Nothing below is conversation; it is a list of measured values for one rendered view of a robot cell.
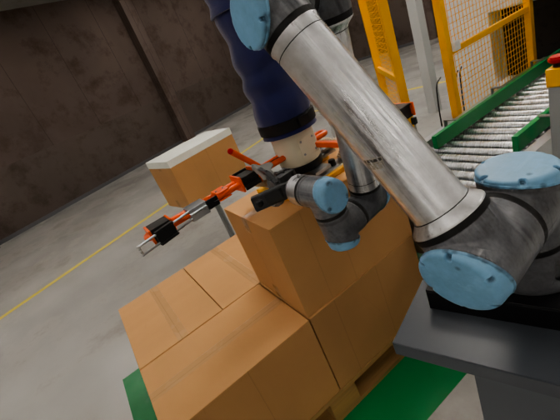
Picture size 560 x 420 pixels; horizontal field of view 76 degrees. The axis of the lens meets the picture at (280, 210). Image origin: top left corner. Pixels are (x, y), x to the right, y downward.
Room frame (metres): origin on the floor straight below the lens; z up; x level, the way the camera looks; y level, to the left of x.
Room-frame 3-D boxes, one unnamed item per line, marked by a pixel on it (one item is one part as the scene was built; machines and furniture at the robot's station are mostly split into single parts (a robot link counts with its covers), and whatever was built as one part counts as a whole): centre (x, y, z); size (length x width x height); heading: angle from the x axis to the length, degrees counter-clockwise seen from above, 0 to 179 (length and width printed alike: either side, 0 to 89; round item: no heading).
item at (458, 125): (2.39, -1.74, 0.60); 1.60 x 0.11 x 0.09; 114
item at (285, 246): (1.37, -0.14, 0.74); 0.60 x 0.40 x 0.40; 113
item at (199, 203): (1.19, 0.26, 1.07); 0.07 x 0.07 x 0.04; 26
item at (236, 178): (1.28, 0.07, 1.07); 0.10 x 0.08 x 0.06; 26
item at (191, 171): (2.93, 0.48, 0.82); 0.60 x 0.40 x 0.40; 125
